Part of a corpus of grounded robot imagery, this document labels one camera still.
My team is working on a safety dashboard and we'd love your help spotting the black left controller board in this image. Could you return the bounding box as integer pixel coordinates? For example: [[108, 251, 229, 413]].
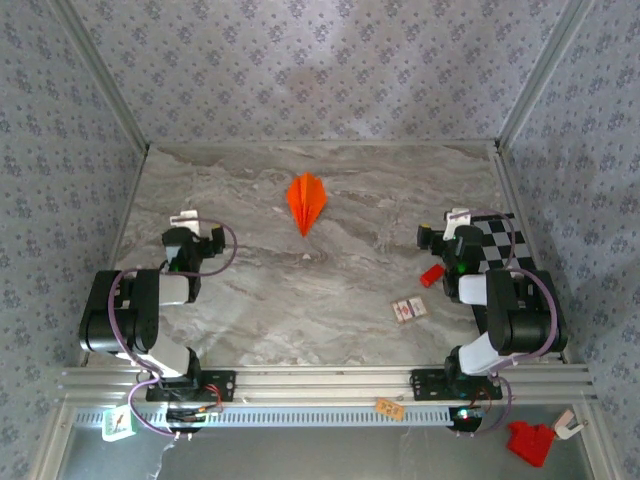
[[164, 406, 207, 435]]

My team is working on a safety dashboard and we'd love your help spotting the black and grey checkerboard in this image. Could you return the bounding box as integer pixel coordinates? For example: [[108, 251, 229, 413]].
[[469, 213, 565, 351]]

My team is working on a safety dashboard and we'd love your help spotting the orange paper tag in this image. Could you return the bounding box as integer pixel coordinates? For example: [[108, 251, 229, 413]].
[[374, 397, 407, 423]]

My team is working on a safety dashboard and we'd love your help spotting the small printed card box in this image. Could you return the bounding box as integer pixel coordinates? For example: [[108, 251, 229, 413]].
[[389, 295, 430, 327]]

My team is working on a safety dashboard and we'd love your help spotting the black right controller board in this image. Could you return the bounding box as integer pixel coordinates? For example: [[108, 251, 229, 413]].
[[446, 405, 486, 435]]

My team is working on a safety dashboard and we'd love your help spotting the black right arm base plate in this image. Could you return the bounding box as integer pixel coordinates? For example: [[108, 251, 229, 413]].
[[409, 368, 504, 402]]

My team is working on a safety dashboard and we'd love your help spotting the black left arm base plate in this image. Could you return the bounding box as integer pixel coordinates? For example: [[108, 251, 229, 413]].
[[145, 368, 237, 403]]

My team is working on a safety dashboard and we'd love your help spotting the aluminium table side rail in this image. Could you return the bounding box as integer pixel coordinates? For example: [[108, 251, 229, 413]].
[[77, 144, 151, 367], [492, 142, 574, 365]]

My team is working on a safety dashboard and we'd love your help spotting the aluminium table back rail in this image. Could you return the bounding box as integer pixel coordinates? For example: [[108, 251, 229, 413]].
[[147, 140, 501, 150]]

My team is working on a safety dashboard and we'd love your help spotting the green and white cube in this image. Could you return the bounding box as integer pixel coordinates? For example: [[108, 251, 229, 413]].
[[101, 403, 140, 443]]

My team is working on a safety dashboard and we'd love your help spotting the red plastic part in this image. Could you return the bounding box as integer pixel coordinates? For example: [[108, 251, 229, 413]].
[[505, 420, 558, 469]]

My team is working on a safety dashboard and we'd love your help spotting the grey metal shelf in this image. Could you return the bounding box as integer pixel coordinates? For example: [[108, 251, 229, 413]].
[[57, 424, 599, 480]]

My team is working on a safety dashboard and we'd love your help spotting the white and pink clip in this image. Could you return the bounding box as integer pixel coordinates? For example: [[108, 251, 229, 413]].
[[552, 408, 587, 442]]

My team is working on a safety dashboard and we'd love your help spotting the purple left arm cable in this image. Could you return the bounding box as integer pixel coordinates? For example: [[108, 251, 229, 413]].
[[107, 218, 239, 441]]

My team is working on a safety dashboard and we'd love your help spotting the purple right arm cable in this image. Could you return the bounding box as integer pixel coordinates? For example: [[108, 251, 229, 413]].
[[449, 209, 559, 437]]

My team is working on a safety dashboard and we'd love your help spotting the small red block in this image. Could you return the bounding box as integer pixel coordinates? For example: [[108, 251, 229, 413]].
[[419, 263, 446, 289]]

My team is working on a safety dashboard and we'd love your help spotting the aluminium frame post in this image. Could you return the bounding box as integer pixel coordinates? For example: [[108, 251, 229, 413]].
[[496, 0, 597, 154], [47, 0, 151, 154]]

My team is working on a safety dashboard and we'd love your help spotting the aluminium frame leg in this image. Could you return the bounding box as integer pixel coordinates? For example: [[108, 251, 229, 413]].
[[27, 403, 76, 480], [587, 403, 626, 480]]

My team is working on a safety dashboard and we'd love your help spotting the black controller board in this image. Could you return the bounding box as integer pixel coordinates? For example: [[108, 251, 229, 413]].
[[446, 405, 486, 435], [164, 406, 207, 435]]

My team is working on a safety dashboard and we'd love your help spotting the orange paper sheet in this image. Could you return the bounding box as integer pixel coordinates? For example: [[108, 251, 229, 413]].
[[285, 172, 329, 238]]

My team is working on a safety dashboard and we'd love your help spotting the aluminium mounting rail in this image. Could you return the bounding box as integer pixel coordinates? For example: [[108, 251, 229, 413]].
[[57, 363, 599, 406]]

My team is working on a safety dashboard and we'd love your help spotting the grey slotted cable duct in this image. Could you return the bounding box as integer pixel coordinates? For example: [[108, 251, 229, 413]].
[[74, 404, 459, 430]]

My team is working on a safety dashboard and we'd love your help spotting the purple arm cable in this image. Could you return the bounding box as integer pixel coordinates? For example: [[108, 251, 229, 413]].
[[107, 218, 239, 441], [449, 209, 559, 437]]

